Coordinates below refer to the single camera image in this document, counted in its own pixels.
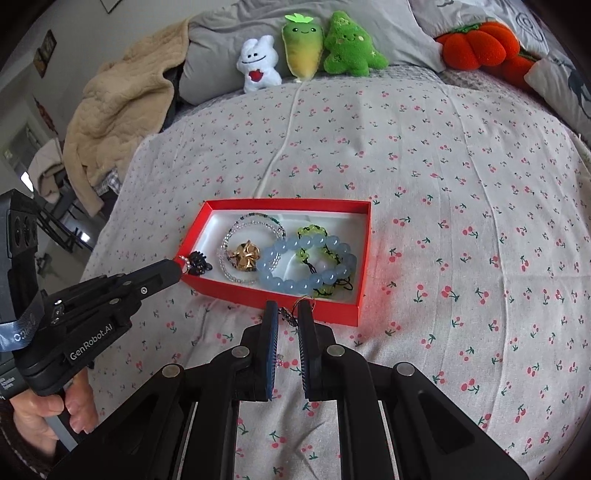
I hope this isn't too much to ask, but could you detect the black hair claw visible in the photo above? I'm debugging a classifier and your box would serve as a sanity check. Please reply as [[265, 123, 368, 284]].
[[186, 251, 213, 278]]

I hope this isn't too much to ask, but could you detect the grey lanyard strap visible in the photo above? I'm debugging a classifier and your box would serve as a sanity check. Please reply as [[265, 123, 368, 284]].
[[0, 314, 44, 354]]

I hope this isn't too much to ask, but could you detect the gold ring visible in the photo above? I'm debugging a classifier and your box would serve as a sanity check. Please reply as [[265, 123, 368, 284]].
[[229, 240, 262, 273]]

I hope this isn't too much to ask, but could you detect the small metal ring with chain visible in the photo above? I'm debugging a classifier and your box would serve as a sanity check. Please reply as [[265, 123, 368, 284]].
[[279, 298, 317, 329]]

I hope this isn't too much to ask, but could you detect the beige quilted blanket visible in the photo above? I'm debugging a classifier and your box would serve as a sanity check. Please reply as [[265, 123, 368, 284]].
[[64, 21, 190, 195]]

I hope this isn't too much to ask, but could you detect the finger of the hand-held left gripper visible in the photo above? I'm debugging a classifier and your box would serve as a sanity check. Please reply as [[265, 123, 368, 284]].
[[44, 258, 184, 324]]

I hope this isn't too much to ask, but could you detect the cherry print bed sheet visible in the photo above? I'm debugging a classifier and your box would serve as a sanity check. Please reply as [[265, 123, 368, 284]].
[[81, 65, 591, 480]]

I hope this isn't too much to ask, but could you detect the red cardboard box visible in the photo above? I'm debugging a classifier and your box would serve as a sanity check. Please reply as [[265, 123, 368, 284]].
[[178, 198, 372, 326]]

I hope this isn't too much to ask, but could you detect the large orange pumpkin plush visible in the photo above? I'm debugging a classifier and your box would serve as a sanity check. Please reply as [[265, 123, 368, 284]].
[[436, 21, 520, 72]]

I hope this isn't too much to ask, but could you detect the person's left hand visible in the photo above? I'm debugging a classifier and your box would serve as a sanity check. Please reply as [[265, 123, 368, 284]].
[[9, 369, 100, 462]]

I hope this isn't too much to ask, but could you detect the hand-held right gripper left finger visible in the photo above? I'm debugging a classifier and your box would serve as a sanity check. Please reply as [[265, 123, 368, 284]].
[[48, 300, 280, 480]]

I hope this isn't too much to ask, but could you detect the yellow green carrot plush toy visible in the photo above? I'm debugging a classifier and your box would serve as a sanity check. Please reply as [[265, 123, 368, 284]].
[[281, 13, 326, 83]]

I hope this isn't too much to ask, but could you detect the green bead bracelet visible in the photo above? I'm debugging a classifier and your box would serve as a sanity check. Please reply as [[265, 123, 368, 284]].
[[295, 224, 356, 298]]

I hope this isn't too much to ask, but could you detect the white plush toy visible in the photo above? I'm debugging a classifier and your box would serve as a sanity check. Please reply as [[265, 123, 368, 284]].
[[237, 36, 282, 94]]

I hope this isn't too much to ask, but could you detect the black chair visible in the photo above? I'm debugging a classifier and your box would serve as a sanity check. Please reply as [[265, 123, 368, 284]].
[[28, 138, 93, 252]]

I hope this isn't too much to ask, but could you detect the small orange pumpkin plush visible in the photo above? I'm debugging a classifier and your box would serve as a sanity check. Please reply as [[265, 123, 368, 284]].
[[501, 51, 541, 90]]

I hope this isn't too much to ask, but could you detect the green tree plush toy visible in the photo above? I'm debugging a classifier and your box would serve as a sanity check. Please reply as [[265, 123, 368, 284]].
[[323, 10, 389, 78]]

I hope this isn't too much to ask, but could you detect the person's left forearm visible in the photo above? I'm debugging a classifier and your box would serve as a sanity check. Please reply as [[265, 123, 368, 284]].
[[0, 399, 54, 478]]

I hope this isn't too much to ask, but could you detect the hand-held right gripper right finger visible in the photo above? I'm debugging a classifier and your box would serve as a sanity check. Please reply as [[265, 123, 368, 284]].
[[298, 302, 529, 480]]

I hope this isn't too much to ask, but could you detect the thin seed bead bracelet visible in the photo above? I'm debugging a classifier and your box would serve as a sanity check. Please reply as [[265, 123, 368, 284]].
[[240, 212, 289, 241]]

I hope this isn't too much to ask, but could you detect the blue bead bracelet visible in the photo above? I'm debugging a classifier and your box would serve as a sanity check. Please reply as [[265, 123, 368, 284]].
[[256, 235, 358, 294]]

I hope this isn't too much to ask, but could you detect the wall picture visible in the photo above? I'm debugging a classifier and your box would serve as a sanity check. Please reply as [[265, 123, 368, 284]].
[[34, 30, 57, 77]]

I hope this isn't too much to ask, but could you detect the white pillow with dark print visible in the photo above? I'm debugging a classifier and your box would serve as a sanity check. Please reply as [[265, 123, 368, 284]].
[[524, 46, 591, 144]]

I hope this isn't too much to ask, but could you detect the checked cloth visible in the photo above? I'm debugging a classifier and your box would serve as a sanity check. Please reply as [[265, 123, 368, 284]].
[[92, 168, 123, 199]]

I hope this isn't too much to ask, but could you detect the clear bead bracelet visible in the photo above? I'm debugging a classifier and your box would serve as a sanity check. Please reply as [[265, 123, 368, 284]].
[[219, 220, 278, 283]]

